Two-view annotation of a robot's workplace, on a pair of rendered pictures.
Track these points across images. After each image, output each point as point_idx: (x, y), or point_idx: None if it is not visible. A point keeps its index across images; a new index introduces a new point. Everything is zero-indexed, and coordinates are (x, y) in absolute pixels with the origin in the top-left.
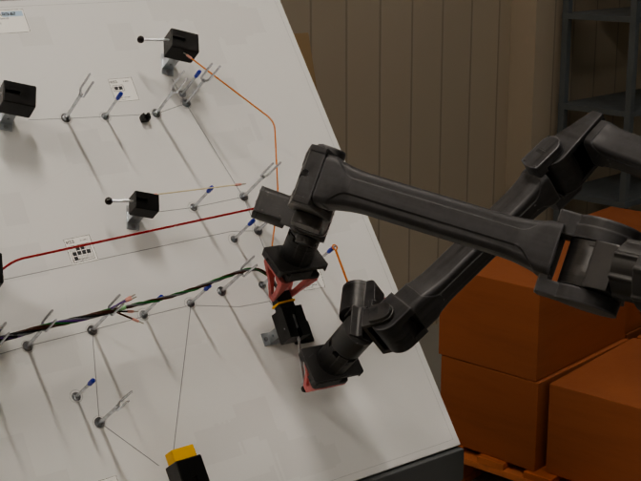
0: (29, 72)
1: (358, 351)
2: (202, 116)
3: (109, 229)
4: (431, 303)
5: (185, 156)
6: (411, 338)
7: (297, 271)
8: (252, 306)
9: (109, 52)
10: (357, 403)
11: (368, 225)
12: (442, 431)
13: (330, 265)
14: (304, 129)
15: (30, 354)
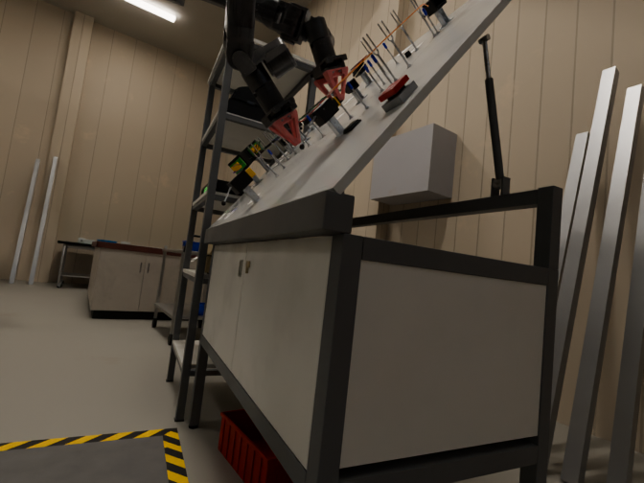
0: (393, 62)
1: (246, 83)
2: (435, 37)
3: (351, 107)
4: (225, 14)
5: (407, 61)
6: (225, 50)
7: (314, 70)
8: (352, 121)
9: (426, 36)
10: (327, 161)
11: (465, 38)
12: (335, 177)
13: (408, 81)
14: (491, 1)
15: (293, 156)
